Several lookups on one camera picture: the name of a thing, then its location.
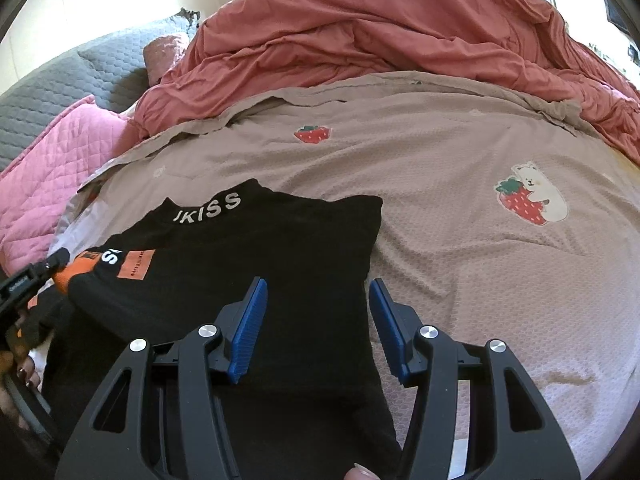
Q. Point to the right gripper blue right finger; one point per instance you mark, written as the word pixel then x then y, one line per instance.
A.
pixel 513 434

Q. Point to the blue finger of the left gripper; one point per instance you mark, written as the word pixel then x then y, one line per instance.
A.
pixel 57 261

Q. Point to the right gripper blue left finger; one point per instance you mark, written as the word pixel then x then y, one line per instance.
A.
pixel 123 431

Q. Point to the black t-shirt orange cuffs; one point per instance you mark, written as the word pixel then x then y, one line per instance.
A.
pixel 311 403

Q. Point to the person's left hand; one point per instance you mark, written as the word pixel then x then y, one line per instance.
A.
pixel 18 373

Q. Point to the person's right hand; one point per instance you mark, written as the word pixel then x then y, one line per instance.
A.
pixel 359 472

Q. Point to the pink quilted pillow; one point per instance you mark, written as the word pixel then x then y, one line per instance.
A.
pixel 36 187

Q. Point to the mauve strawberry bear bedsheet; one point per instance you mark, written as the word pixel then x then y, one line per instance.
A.
pixel 504 216

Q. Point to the grey quilted headboard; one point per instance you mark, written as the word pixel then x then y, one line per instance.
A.
pixel 111 68

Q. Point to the small dusty pink pillow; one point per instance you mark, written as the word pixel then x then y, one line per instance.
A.
pixel 162 54

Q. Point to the red crumpled duvet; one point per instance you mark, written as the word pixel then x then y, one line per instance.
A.
pixel 248 47

